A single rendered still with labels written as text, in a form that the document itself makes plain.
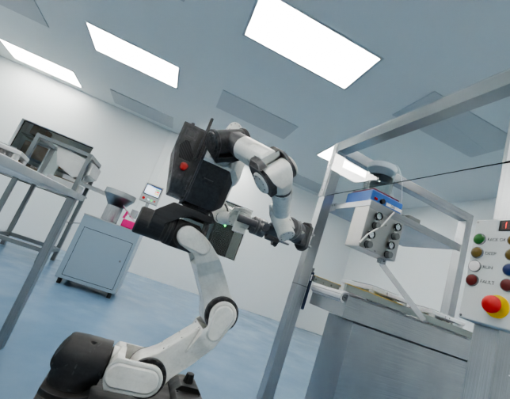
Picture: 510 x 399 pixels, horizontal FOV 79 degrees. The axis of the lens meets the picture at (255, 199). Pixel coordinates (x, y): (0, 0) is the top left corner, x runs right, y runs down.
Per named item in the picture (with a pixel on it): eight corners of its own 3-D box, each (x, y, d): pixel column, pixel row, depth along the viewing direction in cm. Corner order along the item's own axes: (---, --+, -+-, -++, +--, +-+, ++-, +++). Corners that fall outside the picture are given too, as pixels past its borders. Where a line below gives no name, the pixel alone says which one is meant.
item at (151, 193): (125, 227, 379) (146, 180, 393) (127, 227, 389) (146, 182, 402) (144, 233, 384) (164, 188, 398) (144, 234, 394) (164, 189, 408)
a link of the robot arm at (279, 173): (298, 207, 111) (301, 171, 96) (275, 222, 108) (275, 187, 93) (279, 189, 117) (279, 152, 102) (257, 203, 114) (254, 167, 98)
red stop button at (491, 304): (496, 313, 68) (500, 295, 68) (477, 309, 71) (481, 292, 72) (509, 319, 69) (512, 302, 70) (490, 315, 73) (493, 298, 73)
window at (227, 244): (172, 238, 629) (193, 186, 654) (172, 238, 630) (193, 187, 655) (234, 261, 659) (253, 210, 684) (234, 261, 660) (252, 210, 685)
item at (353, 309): (342, 317, 138) (348, 294, 140) (309, 302, 165) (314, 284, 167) (524, 380, 176) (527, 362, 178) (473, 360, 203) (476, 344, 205)
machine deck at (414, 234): (369, 207, 145) (371, 199, 146) (323, 211, 180) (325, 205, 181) (460, 252, 163) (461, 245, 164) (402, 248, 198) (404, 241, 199)
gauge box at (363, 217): (359, 245, 141) (370, 205, 145) (344, 245, 150) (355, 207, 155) (394, 261, 147) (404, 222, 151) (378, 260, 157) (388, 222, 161)
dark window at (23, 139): (-6, 172, 557) (24, 119, 581) (-6, 172, 558) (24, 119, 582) (70, 199, 585) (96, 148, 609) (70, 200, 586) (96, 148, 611)
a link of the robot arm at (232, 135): (227, 137, 107) (210, 127, 117) (226, 161, 111) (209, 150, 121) (256, 135, 113) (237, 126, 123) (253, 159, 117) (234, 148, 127)
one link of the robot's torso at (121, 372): (96, 393, 106) (112, 354, 109) (102, 369, 125) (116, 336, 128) (154, 405, 112) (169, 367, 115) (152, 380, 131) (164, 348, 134)
